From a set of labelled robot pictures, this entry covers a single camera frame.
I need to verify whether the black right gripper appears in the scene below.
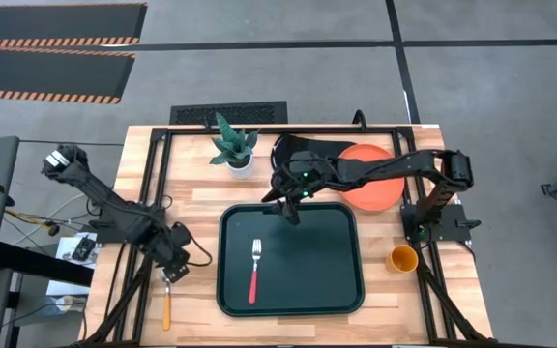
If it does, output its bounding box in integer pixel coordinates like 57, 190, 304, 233
260, 150, 338, 227

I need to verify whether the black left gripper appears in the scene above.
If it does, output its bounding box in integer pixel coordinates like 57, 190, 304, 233
141, 222, 193, 285

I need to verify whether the orange-handled metal spoon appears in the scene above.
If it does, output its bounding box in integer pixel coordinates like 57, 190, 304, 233
161, 270, 173, 333

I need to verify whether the red-handled metal fork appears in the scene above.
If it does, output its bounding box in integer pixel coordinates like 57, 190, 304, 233
247, 238, 264, 305

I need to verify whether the orange round plate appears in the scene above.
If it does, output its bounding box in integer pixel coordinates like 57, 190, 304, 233
337, 143, 407, 214

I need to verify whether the orange plastic cup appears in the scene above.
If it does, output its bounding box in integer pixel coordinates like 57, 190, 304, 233
385, 244, 421, 276

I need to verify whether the dark green plastic tray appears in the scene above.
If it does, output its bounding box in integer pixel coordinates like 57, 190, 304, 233
215, 201, 366, 319

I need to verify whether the white plant pot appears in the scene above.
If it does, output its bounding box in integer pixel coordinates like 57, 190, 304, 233
225, 157, 255, 181

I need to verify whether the black round dish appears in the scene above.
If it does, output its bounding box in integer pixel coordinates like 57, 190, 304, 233
270, 133, 358, 171

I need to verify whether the green snake plant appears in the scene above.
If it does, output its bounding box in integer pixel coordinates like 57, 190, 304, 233
208, 111, 261, 168

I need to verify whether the black handheld controller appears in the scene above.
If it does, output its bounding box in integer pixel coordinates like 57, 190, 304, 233
71, 235, 98, 263

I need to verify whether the black floor vent grille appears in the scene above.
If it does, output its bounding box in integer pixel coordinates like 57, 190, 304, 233
168, 100, 290, 127

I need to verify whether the white paper sheet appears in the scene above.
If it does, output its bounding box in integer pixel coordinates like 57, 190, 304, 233
44, 231, 99, 297

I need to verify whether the black side desk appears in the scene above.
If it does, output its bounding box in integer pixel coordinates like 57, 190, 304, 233
0, 240, 95, 288

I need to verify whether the black hazard-striped floor mat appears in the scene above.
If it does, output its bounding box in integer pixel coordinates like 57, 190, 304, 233
0, 46, 137, 105
0, 2, 149, 50

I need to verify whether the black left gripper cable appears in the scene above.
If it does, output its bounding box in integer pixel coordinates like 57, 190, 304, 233
174, 220, 214, 269

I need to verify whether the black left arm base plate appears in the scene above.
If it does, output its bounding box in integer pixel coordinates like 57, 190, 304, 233
88, 206, 166, 246

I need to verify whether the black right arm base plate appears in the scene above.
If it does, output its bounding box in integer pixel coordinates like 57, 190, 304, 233
399, 202, 483, 244

